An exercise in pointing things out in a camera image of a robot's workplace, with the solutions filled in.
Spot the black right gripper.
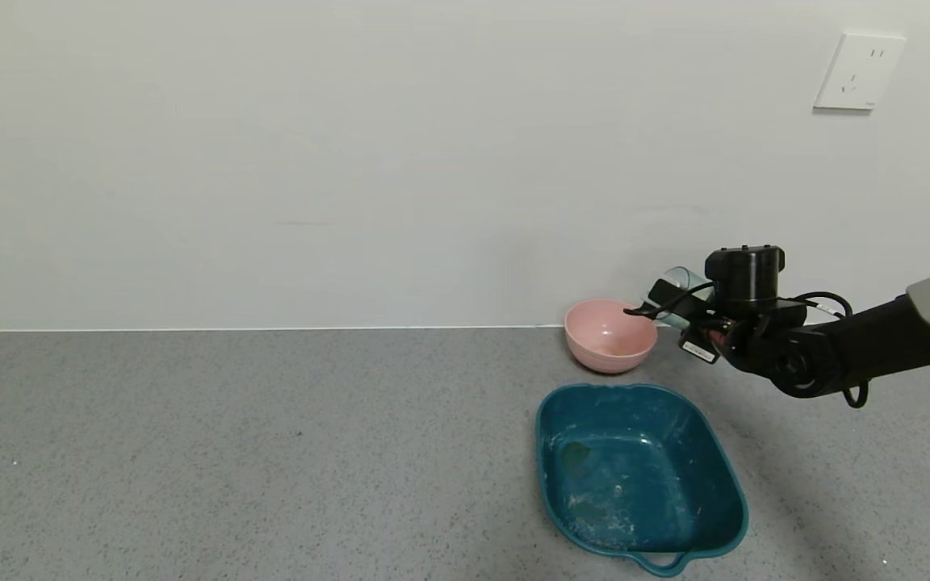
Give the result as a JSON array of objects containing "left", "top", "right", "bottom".
[{"left": 644, "top": 278, "right": 737, "bottom": 365}]

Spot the ribbed transparent teal cup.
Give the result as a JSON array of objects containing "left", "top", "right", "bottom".
[{"left": 657, "top": 266, "right": 714, "bottom": 330}]

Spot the pink bowl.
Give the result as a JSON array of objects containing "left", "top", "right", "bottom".
[{"left": 564, "top": 299, "right": 659, "bottom": 374}]

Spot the teal plastic basin tray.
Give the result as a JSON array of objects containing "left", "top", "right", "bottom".
[{"left": 535, "top": 382, "right": 750, "bottom": 578}]

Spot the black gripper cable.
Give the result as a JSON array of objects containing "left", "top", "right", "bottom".
[{"left": 623, "top": 282, "right": 714, "bottom": 318}]

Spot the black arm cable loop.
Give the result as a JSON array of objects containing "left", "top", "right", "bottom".
[{"left": 792, "top": 290, "right": 870, "bottom": 409}]

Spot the white wall socket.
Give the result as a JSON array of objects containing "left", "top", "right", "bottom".
[{"left": 813, "top": 31, "right": 907, "bottom": 111}]

